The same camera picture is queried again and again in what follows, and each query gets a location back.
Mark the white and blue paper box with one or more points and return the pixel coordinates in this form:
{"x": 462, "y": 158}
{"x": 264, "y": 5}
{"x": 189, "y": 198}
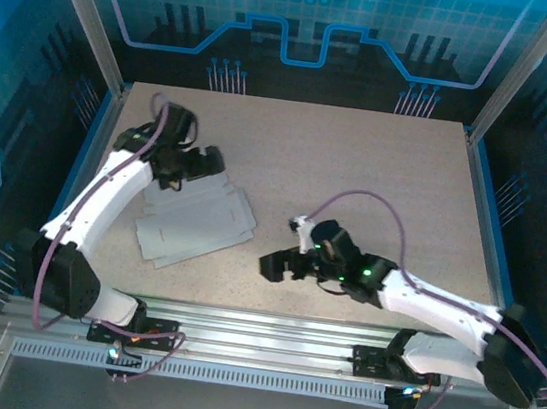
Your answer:
{"x": 200, "y": 225}

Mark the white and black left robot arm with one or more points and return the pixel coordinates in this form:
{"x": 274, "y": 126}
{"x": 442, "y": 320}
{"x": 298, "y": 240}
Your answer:
{"x": 102, "y": 202}

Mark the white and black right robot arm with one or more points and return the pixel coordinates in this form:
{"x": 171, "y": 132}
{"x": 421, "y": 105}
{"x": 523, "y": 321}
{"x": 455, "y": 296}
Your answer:
{"x": 441, "y": 307}

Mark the blue table edge strip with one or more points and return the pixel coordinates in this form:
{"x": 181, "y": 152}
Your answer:
{"x": 495, "y": 218}
{"x": 80, "y": 164}

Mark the small black electronics module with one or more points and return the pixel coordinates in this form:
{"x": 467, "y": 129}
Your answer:
{"x": 127, "y": 357}
{"x": 396, "y": 402}

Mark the aluminium mounting rail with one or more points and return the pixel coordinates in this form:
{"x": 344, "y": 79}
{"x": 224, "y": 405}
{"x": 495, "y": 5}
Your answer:
{"x": 261, "y": 339}

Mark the aluminium side rail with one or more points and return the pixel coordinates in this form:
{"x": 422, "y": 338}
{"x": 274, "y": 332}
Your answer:
{"x": 92, "y": 165}
{"x": 484, "y": 217}

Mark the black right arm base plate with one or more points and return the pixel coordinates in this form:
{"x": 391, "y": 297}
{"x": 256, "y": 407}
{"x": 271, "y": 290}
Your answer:
{"x": 369, "y": 361}

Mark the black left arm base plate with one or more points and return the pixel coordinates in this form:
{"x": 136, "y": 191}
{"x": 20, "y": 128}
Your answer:
{"x": 164, "y": 328}

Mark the aluminium frame post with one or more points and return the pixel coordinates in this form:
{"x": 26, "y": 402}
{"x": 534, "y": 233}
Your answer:
{"x": 90, "y": 14}
{"x": 521, "y": 71}

